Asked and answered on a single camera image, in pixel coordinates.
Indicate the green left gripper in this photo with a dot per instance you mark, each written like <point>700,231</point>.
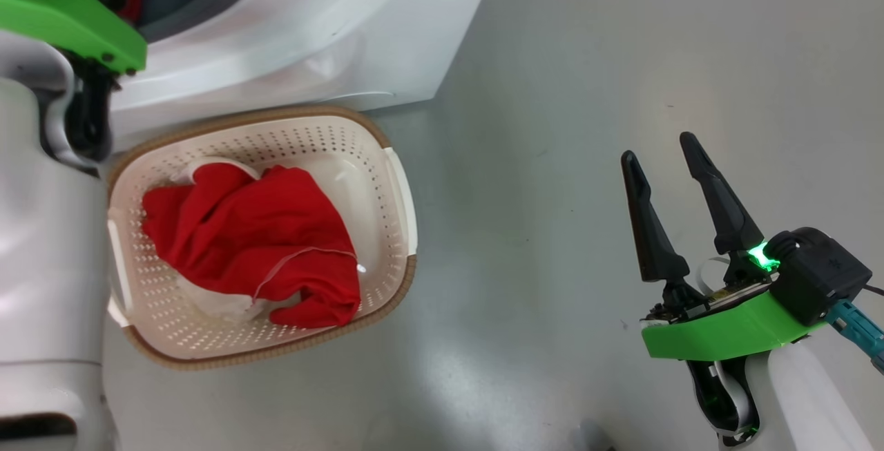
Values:
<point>62,16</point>

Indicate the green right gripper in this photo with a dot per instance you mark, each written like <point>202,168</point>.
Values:
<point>725,333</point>

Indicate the red garment with white stripe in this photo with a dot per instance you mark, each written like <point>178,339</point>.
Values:
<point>248,230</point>

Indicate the white front-load washing machine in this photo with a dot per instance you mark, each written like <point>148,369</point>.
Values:
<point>331,30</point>

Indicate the cream perforated basket brown rim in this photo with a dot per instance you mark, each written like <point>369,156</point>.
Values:
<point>373,181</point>

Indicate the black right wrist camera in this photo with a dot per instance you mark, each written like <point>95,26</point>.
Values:
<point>822,271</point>

